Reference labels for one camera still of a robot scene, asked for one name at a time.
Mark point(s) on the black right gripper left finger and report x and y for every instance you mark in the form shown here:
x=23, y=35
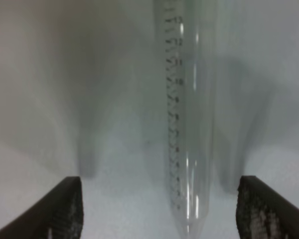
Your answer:
x=58, y=215

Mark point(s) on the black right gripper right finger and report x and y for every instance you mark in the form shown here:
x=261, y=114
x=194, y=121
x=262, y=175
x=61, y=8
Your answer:
x=262, y=213

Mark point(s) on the test tube with green cap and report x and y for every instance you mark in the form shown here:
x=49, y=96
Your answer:
x=186, y=31

